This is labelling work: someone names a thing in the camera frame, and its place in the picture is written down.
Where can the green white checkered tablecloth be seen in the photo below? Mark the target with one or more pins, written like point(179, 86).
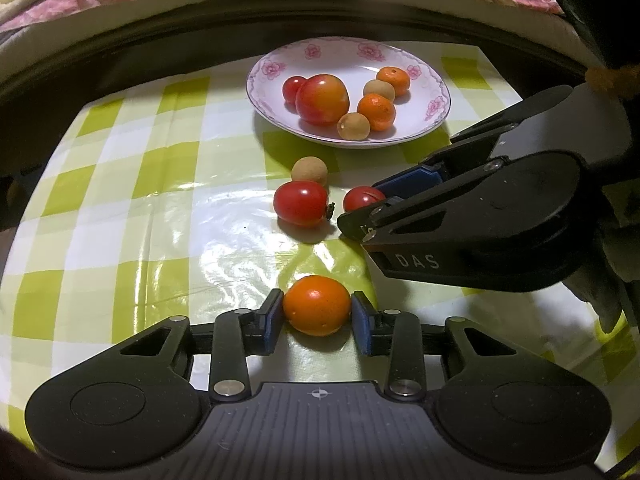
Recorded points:
point(158, 201)

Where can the small orange mandarin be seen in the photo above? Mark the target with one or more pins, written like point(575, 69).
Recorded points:
point(396, 77)

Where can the tan longan top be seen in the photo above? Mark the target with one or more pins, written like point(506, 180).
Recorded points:
point(310, 168)

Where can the large dimpled orange mandarin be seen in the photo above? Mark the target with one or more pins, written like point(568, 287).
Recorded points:
point(379, 111)

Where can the grey mattress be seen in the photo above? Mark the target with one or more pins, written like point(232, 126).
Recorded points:
point(21, 48)

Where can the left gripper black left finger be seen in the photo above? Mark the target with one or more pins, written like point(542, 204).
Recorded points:
point(237, 334)

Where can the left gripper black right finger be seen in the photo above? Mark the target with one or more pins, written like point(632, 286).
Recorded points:
point(398, 336)

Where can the white plate pink flowers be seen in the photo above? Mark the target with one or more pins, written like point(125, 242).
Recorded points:
point(355, 61)

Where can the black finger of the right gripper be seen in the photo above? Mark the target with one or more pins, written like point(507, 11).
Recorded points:
point(357, 224)
point(409, 182)

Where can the red cherry tomato with stem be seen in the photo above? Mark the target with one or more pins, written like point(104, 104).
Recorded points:
point(302, 203)

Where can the dark bed frame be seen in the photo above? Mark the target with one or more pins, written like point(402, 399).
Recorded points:
point(197, 36)

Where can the tan longan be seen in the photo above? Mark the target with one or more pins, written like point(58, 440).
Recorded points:
point(381, 88)
point(353, 127)
point(310, 168)

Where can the large red tomato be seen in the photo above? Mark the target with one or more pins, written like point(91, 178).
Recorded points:
point(322, 100)

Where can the gloved right hand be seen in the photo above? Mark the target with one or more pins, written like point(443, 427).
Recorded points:
point(608, 279)

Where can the smooth orange tomato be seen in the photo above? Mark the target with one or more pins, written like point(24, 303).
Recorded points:
point(317, 306)

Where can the small red cherry tomato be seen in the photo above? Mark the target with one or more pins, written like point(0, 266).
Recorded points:
point(291, 87)

